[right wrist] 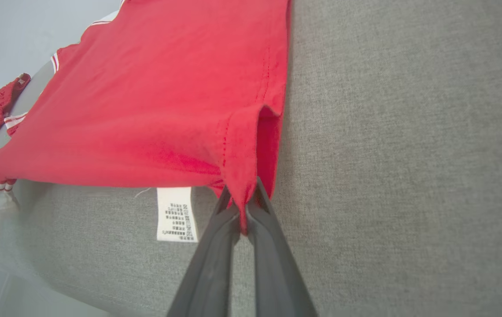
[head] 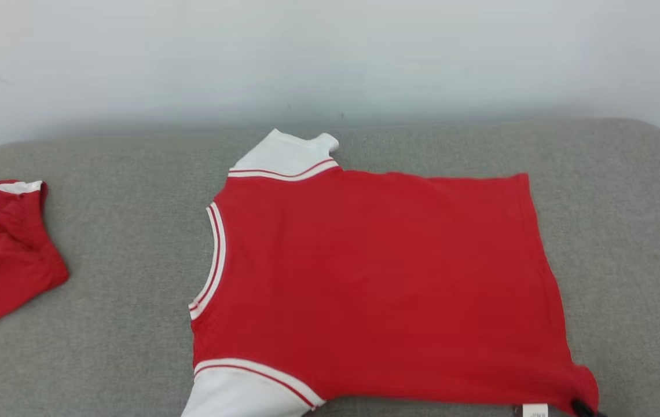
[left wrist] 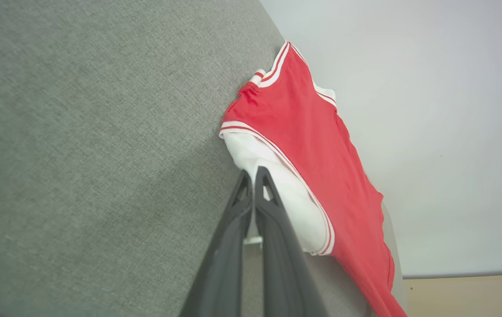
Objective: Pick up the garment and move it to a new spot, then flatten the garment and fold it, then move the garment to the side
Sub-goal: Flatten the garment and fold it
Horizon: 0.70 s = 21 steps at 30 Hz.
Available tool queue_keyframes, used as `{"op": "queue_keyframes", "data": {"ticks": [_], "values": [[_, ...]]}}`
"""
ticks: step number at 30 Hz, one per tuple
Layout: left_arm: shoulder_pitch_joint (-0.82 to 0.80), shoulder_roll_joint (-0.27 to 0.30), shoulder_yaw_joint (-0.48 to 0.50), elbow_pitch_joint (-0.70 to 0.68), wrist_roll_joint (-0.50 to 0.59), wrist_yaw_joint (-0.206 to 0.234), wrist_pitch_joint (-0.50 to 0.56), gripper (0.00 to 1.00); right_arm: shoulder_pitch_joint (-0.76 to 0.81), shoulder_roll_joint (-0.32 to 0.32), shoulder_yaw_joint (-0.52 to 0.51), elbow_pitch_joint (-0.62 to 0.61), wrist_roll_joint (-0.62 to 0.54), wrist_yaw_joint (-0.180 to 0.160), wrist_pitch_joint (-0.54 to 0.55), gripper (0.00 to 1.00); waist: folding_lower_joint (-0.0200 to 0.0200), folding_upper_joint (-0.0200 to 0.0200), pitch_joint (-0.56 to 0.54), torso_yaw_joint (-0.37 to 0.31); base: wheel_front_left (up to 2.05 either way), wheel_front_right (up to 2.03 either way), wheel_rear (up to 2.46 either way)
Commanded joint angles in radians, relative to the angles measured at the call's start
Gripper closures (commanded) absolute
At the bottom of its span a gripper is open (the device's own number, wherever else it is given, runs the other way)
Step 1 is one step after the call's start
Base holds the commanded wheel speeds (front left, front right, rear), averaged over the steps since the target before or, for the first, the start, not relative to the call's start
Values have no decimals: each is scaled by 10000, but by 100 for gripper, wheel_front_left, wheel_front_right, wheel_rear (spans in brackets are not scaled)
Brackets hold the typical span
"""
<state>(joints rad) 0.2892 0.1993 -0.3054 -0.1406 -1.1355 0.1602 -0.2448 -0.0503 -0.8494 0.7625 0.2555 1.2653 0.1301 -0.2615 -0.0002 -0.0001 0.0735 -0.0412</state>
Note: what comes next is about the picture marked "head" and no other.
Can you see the red shirt with white sleeves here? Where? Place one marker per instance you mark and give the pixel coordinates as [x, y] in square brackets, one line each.
[376, 278]

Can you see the red shorts with white waistband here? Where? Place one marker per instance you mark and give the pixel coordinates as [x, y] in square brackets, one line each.
[0, 260]

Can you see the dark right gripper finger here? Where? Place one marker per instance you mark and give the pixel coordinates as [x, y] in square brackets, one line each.
[585, 410]

